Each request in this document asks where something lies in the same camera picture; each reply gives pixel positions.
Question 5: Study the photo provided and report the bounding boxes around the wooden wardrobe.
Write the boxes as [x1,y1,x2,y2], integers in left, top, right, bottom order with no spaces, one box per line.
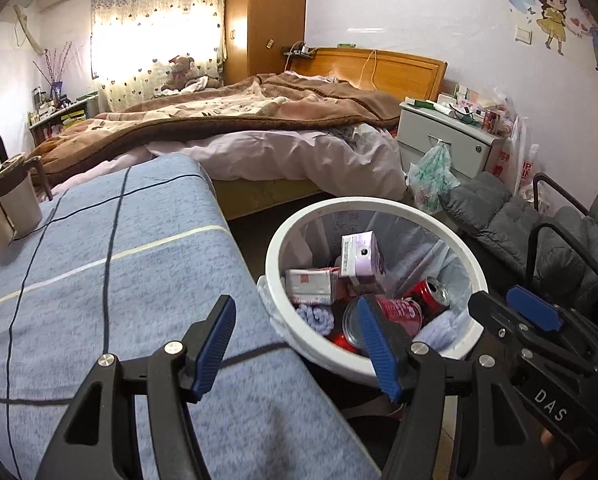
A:
[223,0,310,79]

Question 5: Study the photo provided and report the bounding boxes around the white cloth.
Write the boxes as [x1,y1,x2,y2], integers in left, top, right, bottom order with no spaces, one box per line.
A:
[184,75,222,92]

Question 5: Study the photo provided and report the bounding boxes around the green print plastic bag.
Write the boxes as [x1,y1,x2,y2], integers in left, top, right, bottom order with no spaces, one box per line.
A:
[407,142,461,214]

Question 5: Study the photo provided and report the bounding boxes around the blue checked tablecloth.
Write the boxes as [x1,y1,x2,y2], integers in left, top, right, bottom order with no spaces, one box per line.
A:
[0,152,380,480]

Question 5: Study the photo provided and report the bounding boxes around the small headboard shelf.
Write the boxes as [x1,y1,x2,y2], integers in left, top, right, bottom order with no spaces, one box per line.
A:
[281,42,320,61]

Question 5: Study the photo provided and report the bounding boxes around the wooden bed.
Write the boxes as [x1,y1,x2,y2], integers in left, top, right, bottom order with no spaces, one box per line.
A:
[31,45,450,207]

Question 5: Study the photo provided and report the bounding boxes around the brown teddy bear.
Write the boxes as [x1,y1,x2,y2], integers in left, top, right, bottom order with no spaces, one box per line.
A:
[159,55,198,94]

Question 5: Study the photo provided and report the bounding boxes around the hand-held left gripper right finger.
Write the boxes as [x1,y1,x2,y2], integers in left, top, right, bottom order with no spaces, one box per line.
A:
[356,293,544,480]

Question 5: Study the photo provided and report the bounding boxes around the pink white carton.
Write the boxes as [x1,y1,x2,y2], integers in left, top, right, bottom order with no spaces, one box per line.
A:
[284,267,341,306]

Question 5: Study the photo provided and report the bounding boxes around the clear plastic bottle red label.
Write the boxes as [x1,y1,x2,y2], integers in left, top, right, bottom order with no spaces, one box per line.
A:
[328,332,368,359]

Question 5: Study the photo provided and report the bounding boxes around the vase with flower branches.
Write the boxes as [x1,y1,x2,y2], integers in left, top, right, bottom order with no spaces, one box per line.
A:
[32,42,75,96]

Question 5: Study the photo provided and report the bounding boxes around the orange charging cable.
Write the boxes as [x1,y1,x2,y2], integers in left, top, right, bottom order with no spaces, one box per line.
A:
[361,48,380,89]

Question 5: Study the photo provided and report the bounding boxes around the cluttered desk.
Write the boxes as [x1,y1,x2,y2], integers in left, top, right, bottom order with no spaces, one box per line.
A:
[28,90,100,146]

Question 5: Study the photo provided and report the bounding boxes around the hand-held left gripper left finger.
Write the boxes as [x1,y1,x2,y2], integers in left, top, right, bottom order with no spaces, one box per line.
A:
[39,293,238,480]

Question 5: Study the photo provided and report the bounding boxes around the grey padded chair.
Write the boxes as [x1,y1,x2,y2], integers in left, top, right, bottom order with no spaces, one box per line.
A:
[438,169,598,307]

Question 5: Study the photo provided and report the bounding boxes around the white red plastic bags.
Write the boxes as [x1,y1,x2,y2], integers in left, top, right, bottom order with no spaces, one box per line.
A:
[496,114,540,197]

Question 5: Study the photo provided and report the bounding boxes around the pale pink duvet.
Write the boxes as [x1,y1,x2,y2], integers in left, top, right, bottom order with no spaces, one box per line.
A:
[146,122,410,201]

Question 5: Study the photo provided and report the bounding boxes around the white nightstand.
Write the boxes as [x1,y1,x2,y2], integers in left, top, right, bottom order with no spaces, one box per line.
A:
[397,99,500,179]

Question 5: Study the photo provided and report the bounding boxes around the red cartoon face can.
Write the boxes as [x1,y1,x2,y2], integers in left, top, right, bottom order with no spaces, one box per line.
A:
[403,275,451,319]

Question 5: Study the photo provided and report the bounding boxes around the small red white can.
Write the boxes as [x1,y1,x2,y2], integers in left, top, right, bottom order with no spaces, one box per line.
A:
[376,297,425,339]
[342,298,375,349]

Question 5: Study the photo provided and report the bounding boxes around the purple drink carton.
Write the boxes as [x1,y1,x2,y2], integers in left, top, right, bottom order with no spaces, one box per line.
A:
[339,230,388,281]

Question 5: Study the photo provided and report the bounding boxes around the black chair grey cushion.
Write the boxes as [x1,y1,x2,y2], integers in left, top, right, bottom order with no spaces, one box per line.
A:
[526,172,598,302]

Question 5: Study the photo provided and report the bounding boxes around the heart print curtain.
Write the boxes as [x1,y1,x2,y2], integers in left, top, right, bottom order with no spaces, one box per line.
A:
[89,0,228,111]

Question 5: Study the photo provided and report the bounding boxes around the wrapped air conditioner pipe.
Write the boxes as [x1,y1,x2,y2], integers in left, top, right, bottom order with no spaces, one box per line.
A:
[16,7,48,56]

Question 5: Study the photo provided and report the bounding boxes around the beige travel mug brown lid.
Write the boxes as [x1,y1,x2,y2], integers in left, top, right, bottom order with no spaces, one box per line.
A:
[0,153,54,239]

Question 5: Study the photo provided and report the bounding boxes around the brown blanket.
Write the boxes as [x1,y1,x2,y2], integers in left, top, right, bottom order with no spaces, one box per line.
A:
[34,70,402,187]

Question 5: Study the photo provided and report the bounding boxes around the pile of small boxes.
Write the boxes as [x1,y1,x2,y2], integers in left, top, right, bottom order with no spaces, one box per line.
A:
[451,84,516,136]

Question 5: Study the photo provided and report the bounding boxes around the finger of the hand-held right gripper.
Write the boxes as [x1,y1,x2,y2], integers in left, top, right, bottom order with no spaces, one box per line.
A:
[506,284,598,356]
[467,289,598,379]

